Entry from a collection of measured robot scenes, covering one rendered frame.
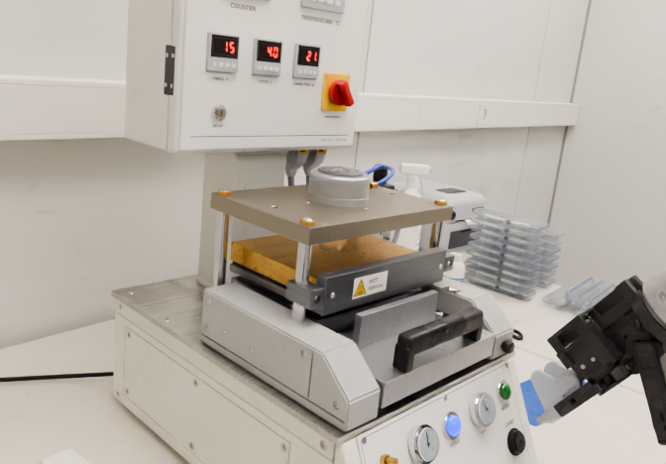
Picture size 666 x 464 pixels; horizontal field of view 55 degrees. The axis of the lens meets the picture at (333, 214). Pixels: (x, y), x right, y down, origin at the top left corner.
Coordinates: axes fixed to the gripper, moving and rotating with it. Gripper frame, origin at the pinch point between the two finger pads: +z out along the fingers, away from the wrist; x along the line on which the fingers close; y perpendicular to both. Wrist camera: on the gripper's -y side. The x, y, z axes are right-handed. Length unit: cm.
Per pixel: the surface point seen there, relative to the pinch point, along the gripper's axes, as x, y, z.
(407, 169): -62, 68, 30
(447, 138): -112, 89, 40
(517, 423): -1.7, 1.8, 5.5
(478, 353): 4.7, 10.8, -0.6
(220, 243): 25.2, 37.9, 6.6
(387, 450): 23.3, 6.5, 2.7
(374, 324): 17.1, 18.9, 0.0
